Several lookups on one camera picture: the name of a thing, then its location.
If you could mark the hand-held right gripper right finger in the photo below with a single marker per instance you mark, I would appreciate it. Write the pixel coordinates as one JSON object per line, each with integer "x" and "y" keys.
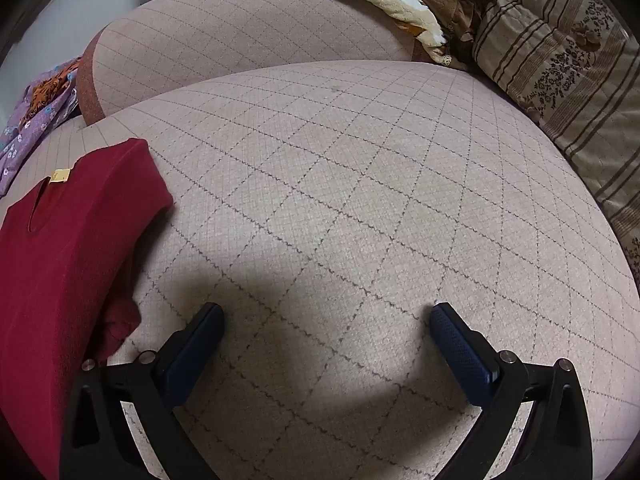
{"x": 461, "y": 346}

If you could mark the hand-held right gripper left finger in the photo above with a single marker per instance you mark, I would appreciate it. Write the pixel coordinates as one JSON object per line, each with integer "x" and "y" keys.
{"x": 196, "y": 342}

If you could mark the red shirt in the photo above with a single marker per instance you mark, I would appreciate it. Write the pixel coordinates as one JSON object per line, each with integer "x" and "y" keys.
{"x": 65, "y": 270}

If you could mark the large beige quilted mattress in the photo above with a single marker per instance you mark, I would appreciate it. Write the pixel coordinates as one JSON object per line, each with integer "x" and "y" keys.
{"x": 350, "y": 185}

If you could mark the purple floral cloth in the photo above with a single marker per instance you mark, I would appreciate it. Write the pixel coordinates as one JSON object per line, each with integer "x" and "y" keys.
{"x": 35, "y": 115}

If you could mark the brown striped quilt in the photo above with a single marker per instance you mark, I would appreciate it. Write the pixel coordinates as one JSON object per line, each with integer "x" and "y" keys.
{"x": 560, "y": 70}

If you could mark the beige quilted cushion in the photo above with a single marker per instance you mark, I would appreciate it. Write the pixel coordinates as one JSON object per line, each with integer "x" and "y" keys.
{"x": 250, "y": 25}

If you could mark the dark brown cloth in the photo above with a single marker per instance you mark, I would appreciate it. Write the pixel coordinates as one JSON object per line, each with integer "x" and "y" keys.
{"x": 462, "y": 7}

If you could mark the cream floral blanket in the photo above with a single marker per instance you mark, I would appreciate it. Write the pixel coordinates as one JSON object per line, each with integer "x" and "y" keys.
{"x": 395, "y": 5}

